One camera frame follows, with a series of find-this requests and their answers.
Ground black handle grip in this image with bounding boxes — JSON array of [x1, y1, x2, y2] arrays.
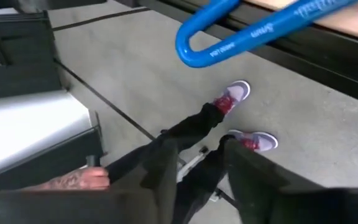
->
[[85, 154, 101, 168]]

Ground person's hand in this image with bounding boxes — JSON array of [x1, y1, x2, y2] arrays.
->
[[19, 167, 111, 192]]

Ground black stacked crates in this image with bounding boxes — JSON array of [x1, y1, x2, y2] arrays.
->
[[0, 10, 62, 101]]

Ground person's shoe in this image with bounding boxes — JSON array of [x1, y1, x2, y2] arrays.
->
[[212, 80, 251, 116], [227, 129, 279, 153]]

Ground white chair base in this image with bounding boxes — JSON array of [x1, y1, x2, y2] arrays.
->
[[175, 145, 211, 184]]

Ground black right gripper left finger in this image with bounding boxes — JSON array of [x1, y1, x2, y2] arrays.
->
[[0, 138, 179, 224]]

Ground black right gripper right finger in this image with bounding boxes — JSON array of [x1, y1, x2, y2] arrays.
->
[[223, 139, 358, 224]]

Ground blue metal wrench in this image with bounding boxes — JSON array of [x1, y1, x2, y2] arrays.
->
[[175, 0, 358, 69]]

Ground person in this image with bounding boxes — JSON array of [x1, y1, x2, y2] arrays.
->
[[106, 102, 241, 224]]

